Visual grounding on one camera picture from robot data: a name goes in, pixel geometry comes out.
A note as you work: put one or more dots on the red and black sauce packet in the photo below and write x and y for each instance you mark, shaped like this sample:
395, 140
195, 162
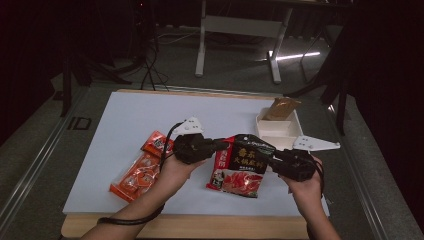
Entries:
243, 160

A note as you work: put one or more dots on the person's left hand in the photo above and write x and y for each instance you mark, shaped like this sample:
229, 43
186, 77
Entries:
175, 176

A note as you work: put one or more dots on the white metal table frame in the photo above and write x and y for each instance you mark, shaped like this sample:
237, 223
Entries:
240, 26

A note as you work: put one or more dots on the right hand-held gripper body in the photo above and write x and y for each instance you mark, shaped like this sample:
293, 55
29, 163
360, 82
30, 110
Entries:
296, 165

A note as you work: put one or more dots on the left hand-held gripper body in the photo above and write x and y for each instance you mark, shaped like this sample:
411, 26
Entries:
191, 148

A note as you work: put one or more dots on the person's right hand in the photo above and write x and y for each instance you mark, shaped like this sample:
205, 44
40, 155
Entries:
306, 190

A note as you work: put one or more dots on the white plastic divided box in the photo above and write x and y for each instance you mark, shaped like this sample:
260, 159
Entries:
276, 130

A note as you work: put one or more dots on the orange seasoning block packet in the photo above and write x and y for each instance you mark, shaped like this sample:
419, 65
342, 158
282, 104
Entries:
136, 176

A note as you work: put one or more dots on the metal floor rail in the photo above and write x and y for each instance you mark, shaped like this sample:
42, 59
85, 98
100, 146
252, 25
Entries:
33, 173
370, 206

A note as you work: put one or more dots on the black metal stand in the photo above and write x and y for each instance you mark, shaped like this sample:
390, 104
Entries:
340, 110

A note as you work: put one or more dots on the gold foil packet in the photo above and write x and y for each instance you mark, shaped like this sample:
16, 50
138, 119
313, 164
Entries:
281, 108

